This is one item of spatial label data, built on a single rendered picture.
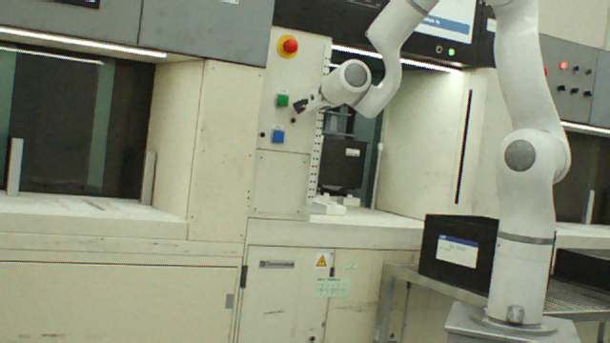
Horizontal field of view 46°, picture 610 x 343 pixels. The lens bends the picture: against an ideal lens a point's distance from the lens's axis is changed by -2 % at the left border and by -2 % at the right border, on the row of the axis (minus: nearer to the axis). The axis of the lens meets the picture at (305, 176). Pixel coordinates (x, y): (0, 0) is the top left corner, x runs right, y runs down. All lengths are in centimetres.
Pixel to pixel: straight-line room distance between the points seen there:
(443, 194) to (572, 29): 77
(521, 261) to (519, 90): 36
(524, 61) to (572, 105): 116
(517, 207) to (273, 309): 84
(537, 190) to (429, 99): 114
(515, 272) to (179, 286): 88
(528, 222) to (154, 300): 97
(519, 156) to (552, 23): 125
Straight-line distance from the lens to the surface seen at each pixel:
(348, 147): 278
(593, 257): 236
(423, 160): 263
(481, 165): 243
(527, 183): 156
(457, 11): 242
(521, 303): 163
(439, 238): 211
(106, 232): 191
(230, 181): 200
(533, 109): 167
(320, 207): 237
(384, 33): 179
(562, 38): 277
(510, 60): 165
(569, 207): 354
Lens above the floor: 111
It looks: 3 degrees down
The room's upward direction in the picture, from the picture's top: 7 degrees clockwise
